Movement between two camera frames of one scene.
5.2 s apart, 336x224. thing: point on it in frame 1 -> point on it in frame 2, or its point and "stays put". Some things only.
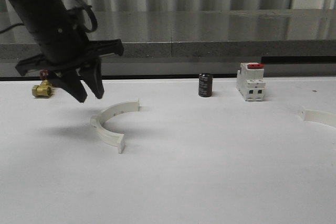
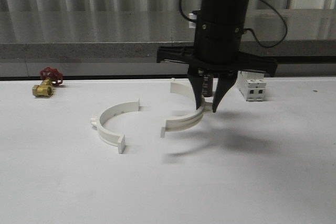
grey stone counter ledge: x=195 y=33 stays put
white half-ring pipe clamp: x=97 y=120 stays put
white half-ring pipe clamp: x=318 y=116 -> x=188 y=121
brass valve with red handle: x=44 y=89 stays put
